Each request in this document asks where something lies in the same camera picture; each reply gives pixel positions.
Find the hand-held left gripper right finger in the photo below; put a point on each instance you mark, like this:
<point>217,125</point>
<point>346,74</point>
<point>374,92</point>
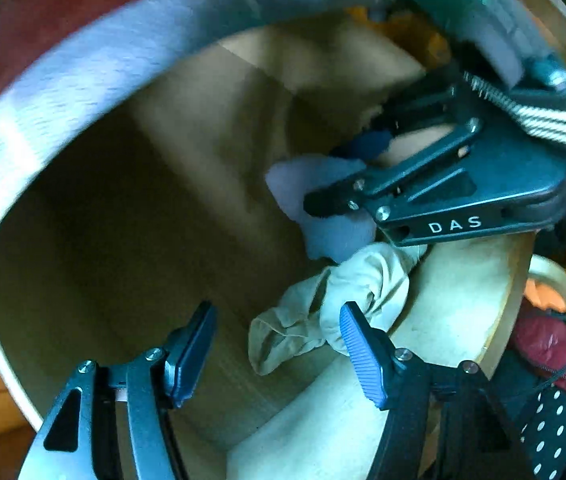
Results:
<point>363,360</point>

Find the wooden drawer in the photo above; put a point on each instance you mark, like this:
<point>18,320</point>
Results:
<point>113,240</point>

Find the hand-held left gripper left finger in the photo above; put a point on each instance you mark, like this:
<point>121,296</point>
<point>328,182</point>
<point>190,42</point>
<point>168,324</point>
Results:
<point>190,355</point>

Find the beige underwear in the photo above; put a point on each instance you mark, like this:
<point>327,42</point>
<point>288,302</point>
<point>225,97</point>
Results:
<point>358,285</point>

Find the grey blue underwear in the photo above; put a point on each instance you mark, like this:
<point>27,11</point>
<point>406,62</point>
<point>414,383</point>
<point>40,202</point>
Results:
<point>333,235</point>

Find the black polka dot cloth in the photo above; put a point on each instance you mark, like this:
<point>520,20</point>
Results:
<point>558,430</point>

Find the grey patterned cloth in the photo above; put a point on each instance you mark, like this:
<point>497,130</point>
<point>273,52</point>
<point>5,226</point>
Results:
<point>138,45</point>

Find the dark red box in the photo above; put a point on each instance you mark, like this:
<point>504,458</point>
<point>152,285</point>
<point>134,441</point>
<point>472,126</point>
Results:
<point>38,25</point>

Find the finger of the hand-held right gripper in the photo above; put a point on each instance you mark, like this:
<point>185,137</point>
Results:
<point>333,201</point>
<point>363,145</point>

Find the red cloth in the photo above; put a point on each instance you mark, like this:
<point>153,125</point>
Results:
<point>553,345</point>

